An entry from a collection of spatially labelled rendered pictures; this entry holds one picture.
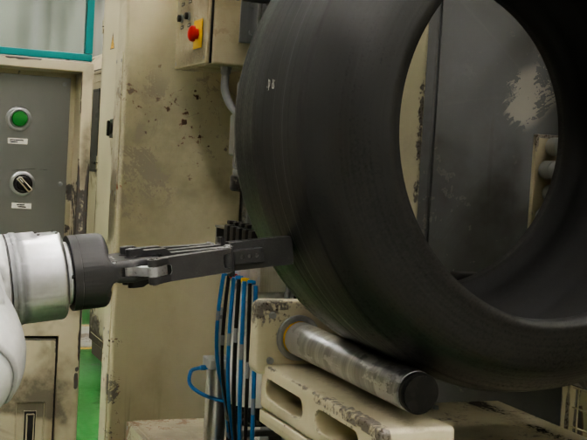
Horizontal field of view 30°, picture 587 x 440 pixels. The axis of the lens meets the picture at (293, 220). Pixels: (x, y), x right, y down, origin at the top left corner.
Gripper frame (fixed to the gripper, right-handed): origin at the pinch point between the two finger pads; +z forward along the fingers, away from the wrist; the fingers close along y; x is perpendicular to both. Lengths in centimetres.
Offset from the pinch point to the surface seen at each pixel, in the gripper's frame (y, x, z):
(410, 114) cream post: 27.8, -13.3, 33.2
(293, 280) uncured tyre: 6.3, 4.4, 6.1
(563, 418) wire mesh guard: 30, 34, 58
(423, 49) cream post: 28, -22, 36
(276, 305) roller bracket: 25.4, 10.6, 10.7
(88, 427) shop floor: 334, 108, 37
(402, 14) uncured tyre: -11.9, -23.3, 12.1
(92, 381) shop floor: 422, 110, 56
